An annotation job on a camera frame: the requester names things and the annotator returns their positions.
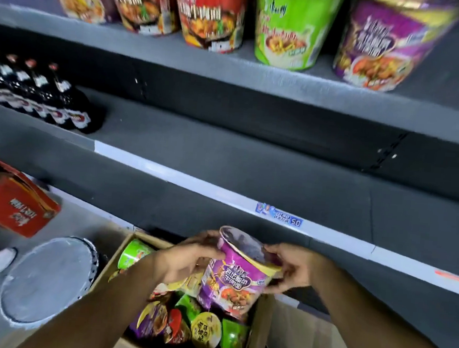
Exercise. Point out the person's left hand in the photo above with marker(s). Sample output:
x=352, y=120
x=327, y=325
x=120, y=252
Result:
x=184, y=260

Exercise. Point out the person's right hand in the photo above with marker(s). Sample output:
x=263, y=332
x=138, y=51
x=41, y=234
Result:
x=301, y=266

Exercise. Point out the noodle bowls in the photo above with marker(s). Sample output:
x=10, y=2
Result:
x=200, y=329

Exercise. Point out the brown cardboard box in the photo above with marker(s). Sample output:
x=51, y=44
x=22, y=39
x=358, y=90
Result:
x=257, y=334

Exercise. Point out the dark metal store shelving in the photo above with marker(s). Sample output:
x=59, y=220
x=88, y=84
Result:
x=254, y=162

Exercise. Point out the green cup noodle bowl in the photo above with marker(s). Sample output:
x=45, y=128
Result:
x=292, y=29

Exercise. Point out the red cup noodle bowl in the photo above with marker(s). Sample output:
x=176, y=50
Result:
x=211, y=14
x=144, y=8

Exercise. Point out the person's right forearm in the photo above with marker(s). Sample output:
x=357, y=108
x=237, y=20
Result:
x=379, y=337

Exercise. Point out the person's left forearm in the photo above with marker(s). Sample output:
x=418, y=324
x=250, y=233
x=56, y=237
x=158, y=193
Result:
x=89, y=316

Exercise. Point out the blue price tag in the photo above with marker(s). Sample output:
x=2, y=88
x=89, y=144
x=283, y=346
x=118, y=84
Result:
x=280, y=215

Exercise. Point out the red price tag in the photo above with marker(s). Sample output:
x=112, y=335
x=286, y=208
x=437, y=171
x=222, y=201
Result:
x=453, y=277

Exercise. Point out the red orange package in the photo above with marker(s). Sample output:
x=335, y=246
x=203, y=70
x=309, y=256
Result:
x=14, y=205

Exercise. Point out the row of dark glass bottles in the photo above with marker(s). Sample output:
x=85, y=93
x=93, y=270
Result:
x=40, y=95

